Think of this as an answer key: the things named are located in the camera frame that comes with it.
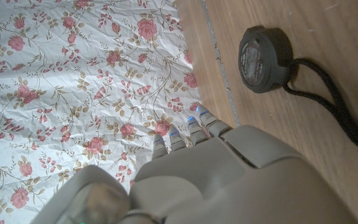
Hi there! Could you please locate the black retractable USB cable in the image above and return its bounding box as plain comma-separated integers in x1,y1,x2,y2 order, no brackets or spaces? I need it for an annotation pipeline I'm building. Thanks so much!
237,25,358,172

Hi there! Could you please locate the floral backdrop cloth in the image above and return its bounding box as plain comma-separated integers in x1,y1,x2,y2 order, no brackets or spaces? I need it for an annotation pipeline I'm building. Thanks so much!
0,0,203,224

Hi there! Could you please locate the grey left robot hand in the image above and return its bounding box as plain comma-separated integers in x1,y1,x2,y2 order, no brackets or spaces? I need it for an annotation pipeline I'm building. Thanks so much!
29,105,358,224

